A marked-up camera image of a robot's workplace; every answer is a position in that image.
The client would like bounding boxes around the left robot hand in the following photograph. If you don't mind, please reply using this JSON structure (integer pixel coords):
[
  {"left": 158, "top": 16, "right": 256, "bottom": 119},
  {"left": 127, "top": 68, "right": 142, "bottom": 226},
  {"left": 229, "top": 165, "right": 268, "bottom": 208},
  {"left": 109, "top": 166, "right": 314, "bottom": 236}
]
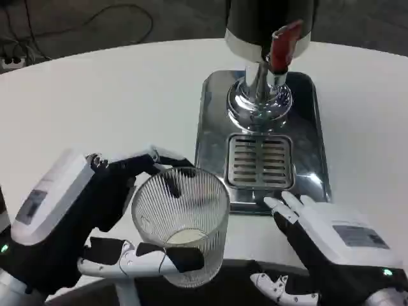
[{"left": 0, "top": 145, "right": 205, "bottom": 303}]

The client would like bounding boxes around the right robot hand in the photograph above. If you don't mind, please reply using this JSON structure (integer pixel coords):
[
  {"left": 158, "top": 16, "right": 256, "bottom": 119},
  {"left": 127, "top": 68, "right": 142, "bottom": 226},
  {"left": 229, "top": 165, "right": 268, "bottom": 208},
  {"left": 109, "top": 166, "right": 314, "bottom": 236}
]
[{"left": 250, "top": 191, "right": 408, "bottom": 306}]

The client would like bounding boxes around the clear ribbed glass cup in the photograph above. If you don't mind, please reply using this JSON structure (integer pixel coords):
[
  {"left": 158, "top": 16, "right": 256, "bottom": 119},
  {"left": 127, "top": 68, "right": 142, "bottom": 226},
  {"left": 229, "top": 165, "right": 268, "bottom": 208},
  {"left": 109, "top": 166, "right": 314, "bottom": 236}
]
[{"left": 131, "top": 167, "right": 231, "bottom": 289}]

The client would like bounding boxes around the slotted steel drain grid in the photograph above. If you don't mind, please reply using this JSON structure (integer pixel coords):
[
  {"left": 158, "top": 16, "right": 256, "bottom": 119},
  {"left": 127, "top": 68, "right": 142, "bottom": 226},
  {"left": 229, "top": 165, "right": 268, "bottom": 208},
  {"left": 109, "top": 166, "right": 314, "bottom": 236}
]
[{"left": 225, "top": 133, "right": 296, "bottom": 189}]

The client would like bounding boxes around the steel drip tray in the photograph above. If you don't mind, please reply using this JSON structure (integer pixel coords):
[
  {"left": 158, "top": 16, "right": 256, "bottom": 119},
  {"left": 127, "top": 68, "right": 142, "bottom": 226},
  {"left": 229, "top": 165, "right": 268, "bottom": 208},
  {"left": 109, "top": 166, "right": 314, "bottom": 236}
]
[{"left": 194, "top": 70, "right": 332, "bottom": 216}]

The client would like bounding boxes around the black steel drink dispenser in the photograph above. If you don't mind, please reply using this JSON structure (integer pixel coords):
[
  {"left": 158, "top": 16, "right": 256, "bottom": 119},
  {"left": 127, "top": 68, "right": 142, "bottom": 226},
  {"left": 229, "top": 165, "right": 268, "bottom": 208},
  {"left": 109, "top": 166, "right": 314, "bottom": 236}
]
[{"left": 224, "top": 0, "right": 312, "bottom": 133}]

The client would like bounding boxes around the red tap handle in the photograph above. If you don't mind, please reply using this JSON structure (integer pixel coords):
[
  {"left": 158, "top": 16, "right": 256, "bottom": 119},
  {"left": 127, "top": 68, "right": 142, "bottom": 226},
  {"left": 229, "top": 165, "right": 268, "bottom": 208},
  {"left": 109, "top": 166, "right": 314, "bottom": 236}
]
[{"left": 266, "top": 19, "right": 303, "bottom": 73}]

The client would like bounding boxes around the black looped cable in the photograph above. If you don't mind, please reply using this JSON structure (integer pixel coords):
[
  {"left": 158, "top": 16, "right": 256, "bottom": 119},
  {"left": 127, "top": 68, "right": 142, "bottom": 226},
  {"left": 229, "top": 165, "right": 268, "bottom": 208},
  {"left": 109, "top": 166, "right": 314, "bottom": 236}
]
[{"left": 28, "top": 3, "right": 154, "bottom": 48}]

